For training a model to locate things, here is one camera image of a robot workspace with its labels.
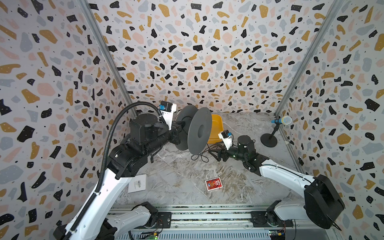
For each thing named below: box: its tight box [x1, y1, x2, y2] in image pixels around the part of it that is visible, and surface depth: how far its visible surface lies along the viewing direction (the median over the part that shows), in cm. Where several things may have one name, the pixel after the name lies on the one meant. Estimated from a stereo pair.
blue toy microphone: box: [271, 116, 293, 125], surface depth 86 cm
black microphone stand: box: [260, 123, 280, 148], surface depth 108 cm
